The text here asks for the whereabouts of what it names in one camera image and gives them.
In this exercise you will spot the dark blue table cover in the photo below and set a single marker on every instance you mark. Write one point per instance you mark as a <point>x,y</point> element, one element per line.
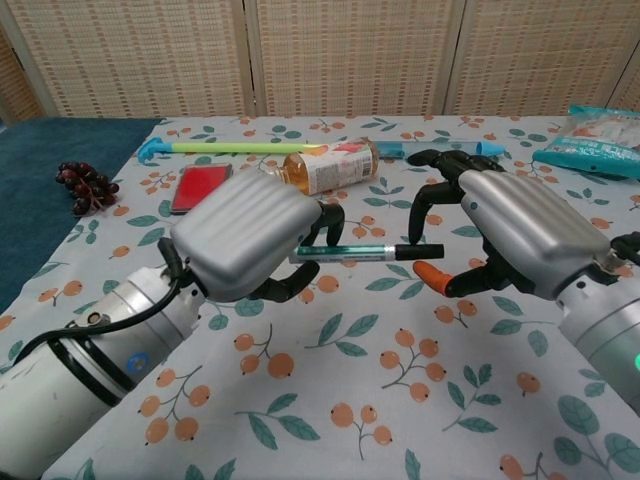
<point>45,210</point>

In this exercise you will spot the teal snack bag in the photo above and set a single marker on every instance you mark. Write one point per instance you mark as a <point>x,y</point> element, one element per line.
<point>590,145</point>

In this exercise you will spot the green white marker body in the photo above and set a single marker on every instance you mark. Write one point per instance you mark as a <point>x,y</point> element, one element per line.
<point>350,252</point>

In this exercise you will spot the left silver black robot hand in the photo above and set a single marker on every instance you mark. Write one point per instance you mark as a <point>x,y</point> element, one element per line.
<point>245,230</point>

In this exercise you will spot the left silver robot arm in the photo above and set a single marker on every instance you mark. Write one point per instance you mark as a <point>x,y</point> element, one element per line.
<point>75,390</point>

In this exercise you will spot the amber drink bottle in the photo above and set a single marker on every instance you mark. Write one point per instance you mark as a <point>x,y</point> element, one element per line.
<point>335,162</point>

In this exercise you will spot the woven folding screen panel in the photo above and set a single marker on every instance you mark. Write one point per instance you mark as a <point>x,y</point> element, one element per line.
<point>140,55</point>
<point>355,55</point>
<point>550,55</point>
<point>17,85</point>

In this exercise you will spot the red stamp pad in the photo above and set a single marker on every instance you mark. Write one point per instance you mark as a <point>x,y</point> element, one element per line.
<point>197,187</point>

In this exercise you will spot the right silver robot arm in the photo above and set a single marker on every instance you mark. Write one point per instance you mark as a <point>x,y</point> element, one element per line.
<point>610,320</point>

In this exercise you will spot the black marker cap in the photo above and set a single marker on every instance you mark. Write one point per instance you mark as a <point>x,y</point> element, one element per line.
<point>420,251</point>

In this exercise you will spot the floral print tablecloth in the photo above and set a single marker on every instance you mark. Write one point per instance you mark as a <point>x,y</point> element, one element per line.
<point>325,375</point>

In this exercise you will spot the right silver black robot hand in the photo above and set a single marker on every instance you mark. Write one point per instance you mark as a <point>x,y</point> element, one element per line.
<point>525,220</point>

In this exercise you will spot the dark red grape bunch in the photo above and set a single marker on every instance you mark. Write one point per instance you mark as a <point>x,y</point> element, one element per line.
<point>85,187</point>

